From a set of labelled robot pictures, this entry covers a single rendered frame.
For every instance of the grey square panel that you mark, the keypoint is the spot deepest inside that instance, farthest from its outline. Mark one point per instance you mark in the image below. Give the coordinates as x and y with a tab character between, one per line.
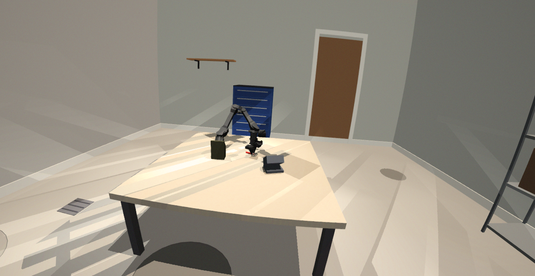
271	164

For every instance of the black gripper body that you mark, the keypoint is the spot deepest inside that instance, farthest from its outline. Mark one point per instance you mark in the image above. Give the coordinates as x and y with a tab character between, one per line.
251	146

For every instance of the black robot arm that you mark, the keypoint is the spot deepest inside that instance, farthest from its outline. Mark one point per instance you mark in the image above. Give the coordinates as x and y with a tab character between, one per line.
254	129

